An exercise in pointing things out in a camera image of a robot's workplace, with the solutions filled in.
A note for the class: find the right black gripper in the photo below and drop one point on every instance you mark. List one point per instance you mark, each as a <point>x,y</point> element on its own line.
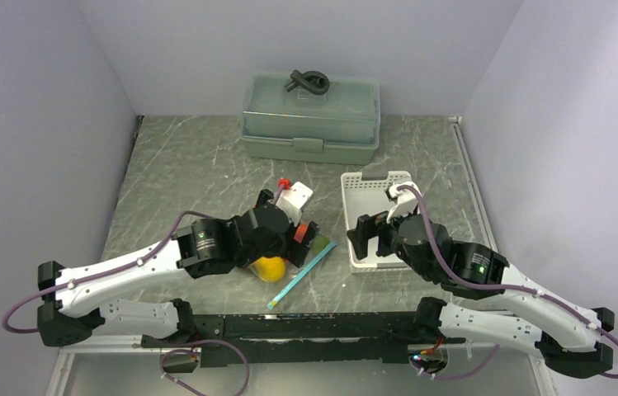
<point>367,226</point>

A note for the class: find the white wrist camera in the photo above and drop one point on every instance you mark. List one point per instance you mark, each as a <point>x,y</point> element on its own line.
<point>292,197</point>
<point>404,200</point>

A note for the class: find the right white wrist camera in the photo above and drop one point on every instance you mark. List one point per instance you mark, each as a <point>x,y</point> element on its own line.
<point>404,200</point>

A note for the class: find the yellow lemon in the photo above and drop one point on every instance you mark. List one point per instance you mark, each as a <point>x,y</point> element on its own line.
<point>269,269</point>

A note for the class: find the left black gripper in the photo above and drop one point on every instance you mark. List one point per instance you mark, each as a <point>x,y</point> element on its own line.
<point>294,251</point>

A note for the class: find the white perforated plastic basket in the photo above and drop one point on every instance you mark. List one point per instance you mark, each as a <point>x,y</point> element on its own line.
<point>363,193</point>

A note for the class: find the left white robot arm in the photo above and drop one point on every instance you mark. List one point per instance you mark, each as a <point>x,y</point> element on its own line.
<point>87,300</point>

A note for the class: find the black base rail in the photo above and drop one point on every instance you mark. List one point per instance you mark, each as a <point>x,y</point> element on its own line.
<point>389,337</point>

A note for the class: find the clear zip top bag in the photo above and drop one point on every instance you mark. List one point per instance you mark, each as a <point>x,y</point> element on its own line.
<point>321,248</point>

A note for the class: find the red bell pepper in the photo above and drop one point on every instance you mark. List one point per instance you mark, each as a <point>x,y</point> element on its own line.
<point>300,233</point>

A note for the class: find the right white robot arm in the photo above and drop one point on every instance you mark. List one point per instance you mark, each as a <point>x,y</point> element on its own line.
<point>541,324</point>

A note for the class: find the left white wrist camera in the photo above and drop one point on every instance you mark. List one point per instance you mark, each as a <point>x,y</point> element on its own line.
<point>292,197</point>

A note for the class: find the green plastic storage box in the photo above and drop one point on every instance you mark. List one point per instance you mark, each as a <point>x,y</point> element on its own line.
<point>341,126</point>

